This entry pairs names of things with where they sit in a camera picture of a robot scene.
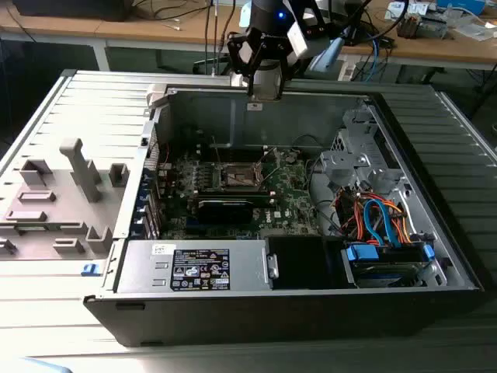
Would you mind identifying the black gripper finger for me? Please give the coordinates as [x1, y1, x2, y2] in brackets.
[226, 26, 271, 97]
[277, 57, 312, 96]

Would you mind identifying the metal locking lever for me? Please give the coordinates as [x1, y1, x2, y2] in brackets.
[263, 157, 290, 185]
[211, 134, 224, 173]

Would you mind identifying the metal socket cover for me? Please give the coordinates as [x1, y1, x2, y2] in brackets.
[255, 148, 283, 186]

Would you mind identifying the black monitor stand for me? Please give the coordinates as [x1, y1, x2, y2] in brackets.
[343, 0, 370, 47]

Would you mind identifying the metal disk bay cage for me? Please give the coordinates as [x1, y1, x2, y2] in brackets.
[320, 107, 407, 197]

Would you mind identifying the green motherboard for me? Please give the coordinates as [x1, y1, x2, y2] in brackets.
[157, 146, 324, 240]

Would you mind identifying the green RAM stick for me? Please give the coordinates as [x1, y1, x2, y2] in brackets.
[197, 187, 272, 204]

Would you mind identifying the brown heat sink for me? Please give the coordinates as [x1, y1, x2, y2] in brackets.
[396, 10, 423, 40]

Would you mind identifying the black graphics card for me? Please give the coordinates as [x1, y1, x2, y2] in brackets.
[196, 198, 254, 225]

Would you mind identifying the wooden desk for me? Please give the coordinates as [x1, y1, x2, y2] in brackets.
[0, 0, 230, 73]
[341, 0, 497, 85]

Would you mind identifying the grey metal drive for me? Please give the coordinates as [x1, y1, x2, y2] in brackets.
[421, 11, 456, 40]

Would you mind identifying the black computer box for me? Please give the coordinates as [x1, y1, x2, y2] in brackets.
[11, 0, 131, 23]

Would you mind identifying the blue box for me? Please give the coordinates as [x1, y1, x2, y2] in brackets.
[436, 0, 486, 13]

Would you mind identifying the clear plastic bag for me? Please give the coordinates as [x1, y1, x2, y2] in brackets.
[454, 15, 497, 43]

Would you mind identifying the hard disk in blue carrier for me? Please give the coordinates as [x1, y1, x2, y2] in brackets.
[341, 240, 436, 289]

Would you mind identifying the grey parts rack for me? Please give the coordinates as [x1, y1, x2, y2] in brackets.
[0, 138, 131, 262]

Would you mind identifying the silver power supply unit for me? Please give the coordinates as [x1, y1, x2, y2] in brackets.
[114, 239, 273, 295]

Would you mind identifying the black PC case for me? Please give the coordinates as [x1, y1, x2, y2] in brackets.
[83, 83, 487, 350]

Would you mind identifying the pale blue rounded object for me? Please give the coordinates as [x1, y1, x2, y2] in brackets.
[21, 355, 81, 373]

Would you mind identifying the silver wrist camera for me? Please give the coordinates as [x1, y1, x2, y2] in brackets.
[237, 38, 254, 66]

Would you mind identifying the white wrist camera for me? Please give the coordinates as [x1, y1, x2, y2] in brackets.
[286, 19, 312, 59]

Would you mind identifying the grey corner bracket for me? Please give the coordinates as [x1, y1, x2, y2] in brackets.
[146, 83, 172, 110]

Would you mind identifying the blue disk wire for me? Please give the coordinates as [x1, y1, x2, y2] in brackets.
[363, 196, 407, 248]

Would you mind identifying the orange power wire bundle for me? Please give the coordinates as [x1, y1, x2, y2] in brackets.
[332, 189, 417, 245]

